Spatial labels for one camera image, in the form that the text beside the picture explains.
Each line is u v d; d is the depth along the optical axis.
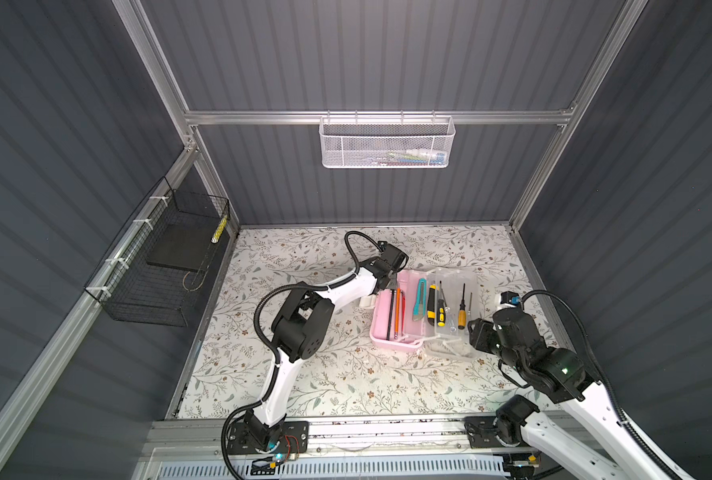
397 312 0.96
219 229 0.81
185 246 0.77
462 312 0.83
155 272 0.72
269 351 0.55
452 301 0.87
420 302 0.89
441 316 0.81
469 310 0.83
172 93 0.82
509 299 0.64
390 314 0.95
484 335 0.65
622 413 0.44
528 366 0.52
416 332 0.86
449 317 0.81
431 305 0.84
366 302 0.93
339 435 0.75
